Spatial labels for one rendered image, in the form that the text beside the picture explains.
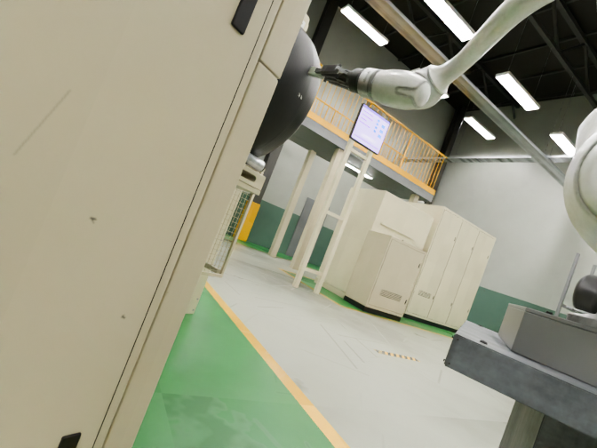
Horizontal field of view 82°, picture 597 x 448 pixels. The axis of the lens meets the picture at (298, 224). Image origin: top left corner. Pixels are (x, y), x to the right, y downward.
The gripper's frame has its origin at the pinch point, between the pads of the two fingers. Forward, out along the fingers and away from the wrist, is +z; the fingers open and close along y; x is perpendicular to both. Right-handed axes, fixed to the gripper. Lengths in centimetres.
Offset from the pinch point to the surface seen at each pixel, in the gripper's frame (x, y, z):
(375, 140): -97, -370, 188
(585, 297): -29, -518, -130
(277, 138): 26.0, -3.4, 5.8
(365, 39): -569, -855, 707
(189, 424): 123, 2, -25
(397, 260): 47, -456, 98
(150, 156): 47, 68, -50
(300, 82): 6.0, 2.9, 2.2
